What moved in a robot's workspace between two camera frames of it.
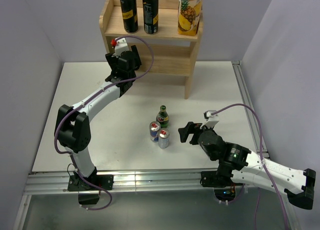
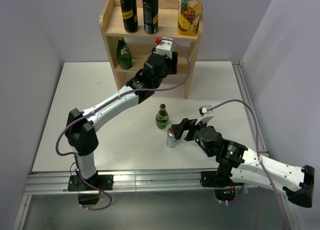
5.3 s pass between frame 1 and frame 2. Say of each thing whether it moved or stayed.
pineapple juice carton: stayed
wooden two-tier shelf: stayed
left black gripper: moved
